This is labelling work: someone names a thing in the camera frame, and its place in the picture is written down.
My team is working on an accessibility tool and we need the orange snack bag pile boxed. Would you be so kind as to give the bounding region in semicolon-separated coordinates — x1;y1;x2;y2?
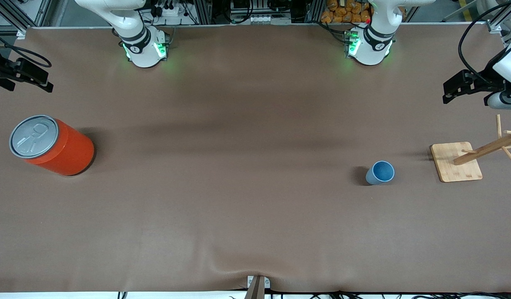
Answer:
321;0;371;24

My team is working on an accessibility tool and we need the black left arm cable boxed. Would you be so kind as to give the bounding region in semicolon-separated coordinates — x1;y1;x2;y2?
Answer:
458;0;511;86

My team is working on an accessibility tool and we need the camera stand pole with bracket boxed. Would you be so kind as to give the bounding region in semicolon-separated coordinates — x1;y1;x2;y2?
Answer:
244;275;271;299

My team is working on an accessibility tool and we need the brown table mat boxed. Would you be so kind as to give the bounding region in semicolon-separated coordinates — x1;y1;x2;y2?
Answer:
0;24;511;293

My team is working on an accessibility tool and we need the light blue plastic cup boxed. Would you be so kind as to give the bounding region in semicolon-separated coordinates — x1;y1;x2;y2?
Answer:
366;161;395;186

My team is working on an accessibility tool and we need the aluminium frame profile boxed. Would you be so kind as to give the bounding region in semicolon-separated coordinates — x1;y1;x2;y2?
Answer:
486;0;511;34
0;0;52;34

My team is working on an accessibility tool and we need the orange can with grey lid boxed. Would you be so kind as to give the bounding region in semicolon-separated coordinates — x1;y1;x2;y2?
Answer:
9;115;95;176

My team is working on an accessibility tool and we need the white power strip with plugs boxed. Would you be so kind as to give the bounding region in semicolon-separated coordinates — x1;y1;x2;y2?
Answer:
150;0;185;17

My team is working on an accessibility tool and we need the wooden mug rack stand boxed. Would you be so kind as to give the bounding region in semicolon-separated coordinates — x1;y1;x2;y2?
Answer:
430;115;511;183

